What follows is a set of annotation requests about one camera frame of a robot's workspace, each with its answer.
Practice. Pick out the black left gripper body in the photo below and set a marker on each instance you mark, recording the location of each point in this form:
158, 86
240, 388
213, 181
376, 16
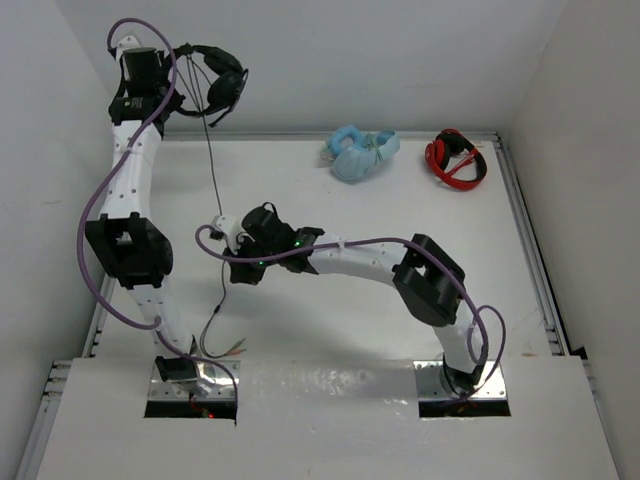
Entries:
173, 102

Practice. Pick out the metal base plate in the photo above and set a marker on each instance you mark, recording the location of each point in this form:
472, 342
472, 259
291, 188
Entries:
432, 386
211, 384

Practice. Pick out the black headset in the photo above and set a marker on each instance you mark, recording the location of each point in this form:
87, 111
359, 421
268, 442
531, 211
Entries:
225, 92

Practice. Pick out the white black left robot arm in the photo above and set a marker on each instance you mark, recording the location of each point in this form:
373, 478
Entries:
128, 245

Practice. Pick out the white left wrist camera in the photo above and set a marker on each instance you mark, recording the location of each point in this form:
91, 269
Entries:
127, 42

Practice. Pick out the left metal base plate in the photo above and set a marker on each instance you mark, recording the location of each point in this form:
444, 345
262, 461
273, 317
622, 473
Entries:
211, 384

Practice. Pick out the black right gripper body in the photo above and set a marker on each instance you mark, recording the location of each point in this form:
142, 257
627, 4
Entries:
249, 247

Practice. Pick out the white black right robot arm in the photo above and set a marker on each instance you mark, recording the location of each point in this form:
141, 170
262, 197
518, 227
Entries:
429, 282

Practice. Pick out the light blue headphones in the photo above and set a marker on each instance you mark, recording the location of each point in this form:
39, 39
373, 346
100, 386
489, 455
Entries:
355, 154

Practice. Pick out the red black headphones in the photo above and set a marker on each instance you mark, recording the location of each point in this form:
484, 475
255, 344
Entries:
448, 154

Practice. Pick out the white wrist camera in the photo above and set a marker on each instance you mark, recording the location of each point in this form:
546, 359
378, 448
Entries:
227, 228
127, 42

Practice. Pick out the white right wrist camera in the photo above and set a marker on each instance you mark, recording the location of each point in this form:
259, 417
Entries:
227, 228

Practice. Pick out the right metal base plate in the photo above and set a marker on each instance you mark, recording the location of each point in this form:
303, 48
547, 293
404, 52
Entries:
432, 386

